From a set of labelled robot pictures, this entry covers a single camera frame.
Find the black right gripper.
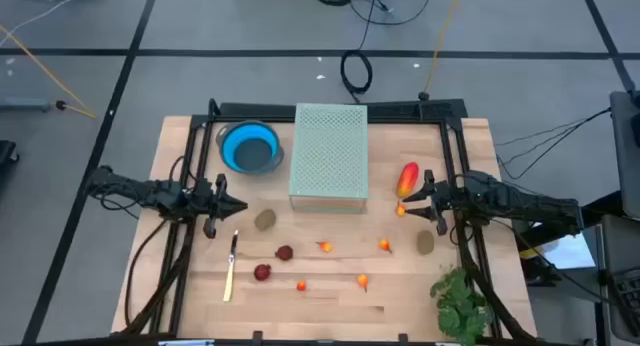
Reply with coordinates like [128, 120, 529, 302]
[402, 169, 474, 236]

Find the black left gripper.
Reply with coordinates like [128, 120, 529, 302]
[192, 173, 249, 239]

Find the red yellow toy mango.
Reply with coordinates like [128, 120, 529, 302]
[395, 161, 420, 199]

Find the brown toy kiwi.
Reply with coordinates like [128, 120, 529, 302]
[416, 229, 436, 256]
[253, 208, 278, 232]

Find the blue collapsible bowl grey rim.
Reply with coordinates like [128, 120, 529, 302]
[215, 119, 285, 176]

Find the pale green perforated metal shelf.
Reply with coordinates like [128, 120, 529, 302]
[288, 102, 370, 216]

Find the green artificial leafy plant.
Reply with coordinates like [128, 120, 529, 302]
[429, 265, 496, 346]

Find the white sheet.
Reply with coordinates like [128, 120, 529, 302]
[547, 233, 597, 271]

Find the black support beam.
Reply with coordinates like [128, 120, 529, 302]
[579, 189, 626, 222]

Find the grey cabinet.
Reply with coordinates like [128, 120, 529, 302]
[608, 89, 640, 220]

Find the grey keypad device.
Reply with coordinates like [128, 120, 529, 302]
[599, 213, 640, 345]

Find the grey floor bar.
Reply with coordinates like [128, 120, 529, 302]
[0, 96, 52, 112]

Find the black floor object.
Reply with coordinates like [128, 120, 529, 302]
[0, 139, 20, 167]

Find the knife with cream handle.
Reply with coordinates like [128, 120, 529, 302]
[222, 229, 240, 303]

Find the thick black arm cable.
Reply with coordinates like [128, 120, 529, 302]
[123, 218, 171, 332]

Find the coiled black floor cable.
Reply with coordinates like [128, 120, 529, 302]
[339, 0, 396, 105]

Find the yellow hanging cable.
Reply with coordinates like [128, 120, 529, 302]
[0, 24, 99, 120]
[418, 0, 464, 102]

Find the thin black cable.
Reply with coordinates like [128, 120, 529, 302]
[494, 108, 614, 180]

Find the white floor cable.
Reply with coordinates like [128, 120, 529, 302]
[0, 0, 86, 35]

